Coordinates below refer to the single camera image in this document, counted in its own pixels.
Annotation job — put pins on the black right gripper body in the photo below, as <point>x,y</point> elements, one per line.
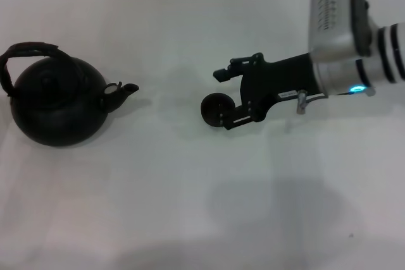
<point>284,77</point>

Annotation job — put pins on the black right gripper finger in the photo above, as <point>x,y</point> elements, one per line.
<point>235,118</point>
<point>240,63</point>

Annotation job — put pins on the small dark brown teacup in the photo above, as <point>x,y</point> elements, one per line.
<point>212,108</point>

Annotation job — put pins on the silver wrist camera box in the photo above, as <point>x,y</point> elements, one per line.
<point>335,17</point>

